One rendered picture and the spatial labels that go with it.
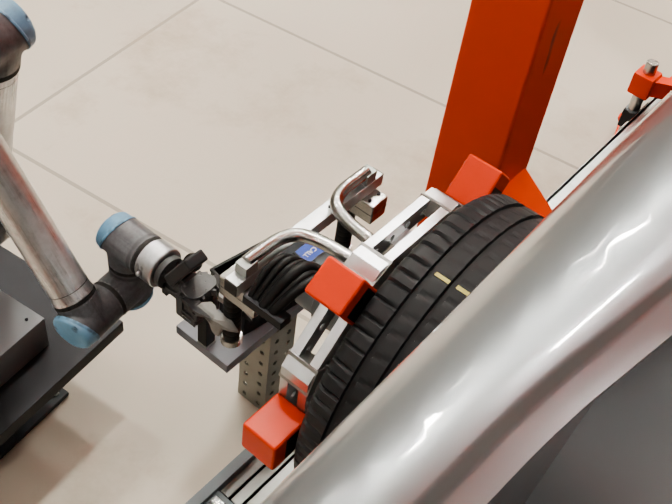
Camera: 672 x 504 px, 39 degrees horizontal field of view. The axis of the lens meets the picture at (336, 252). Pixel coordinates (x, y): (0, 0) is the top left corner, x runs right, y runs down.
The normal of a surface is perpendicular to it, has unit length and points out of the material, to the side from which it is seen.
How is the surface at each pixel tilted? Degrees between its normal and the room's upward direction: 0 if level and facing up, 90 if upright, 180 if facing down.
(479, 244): 0
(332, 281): 35
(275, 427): 0
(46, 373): 0
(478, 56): 90
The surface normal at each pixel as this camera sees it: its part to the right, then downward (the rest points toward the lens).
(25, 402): 0.11, -0.68
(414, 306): -0.19, -0.37
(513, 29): -0.64, 0.51
